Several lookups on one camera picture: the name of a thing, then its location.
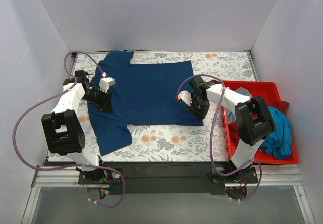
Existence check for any navy blue t shirt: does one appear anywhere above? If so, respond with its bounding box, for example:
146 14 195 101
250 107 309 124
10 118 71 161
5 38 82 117
88 51 203 155

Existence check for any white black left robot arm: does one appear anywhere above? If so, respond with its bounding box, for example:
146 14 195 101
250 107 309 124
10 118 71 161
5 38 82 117
41 70 115 184

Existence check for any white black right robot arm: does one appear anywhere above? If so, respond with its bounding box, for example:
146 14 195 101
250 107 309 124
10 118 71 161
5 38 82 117
176 74 275 182

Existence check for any grey t shirt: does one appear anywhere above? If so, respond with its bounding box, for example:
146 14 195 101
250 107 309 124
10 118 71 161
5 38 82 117
226 87 253 124

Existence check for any red t shirt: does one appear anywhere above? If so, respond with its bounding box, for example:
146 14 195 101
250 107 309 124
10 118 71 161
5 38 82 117
228 100 290 156

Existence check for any red plastic bin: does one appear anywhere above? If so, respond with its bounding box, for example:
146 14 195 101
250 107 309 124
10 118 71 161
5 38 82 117
225 81 298 165

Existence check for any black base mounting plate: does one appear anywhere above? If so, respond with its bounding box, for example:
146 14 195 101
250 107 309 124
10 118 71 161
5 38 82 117
77 161 259 196

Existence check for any teal blue t shirt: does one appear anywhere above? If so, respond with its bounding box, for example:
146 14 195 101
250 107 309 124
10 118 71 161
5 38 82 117
258 105 293 160

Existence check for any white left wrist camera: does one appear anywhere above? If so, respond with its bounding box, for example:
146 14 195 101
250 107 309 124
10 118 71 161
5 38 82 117
99 72 116 93

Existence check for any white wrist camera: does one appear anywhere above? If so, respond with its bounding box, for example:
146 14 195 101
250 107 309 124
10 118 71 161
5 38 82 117
99 72 116 93
175 90 192 106

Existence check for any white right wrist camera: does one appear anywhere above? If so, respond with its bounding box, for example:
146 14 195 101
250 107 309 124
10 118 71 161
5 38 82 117
175 90 192 106

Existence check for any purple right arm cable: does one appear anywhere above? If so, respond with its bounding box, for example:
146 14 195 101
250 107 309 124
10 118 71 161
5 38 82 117
176 74 263 202

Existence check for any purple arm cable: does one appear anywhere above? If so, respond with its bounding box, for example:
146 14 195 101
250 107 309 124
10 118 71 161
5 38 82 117
176 74 263 202
12 51 126 208

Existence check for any aluminium frame rail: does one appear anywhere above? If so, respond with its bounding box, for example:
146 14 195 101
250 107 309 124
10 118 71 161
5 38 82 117
21 165 84 224

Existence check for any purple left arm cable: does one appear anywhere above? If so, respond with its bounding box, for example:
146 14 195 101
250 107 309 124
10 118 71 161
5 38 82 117
12 51 126 208

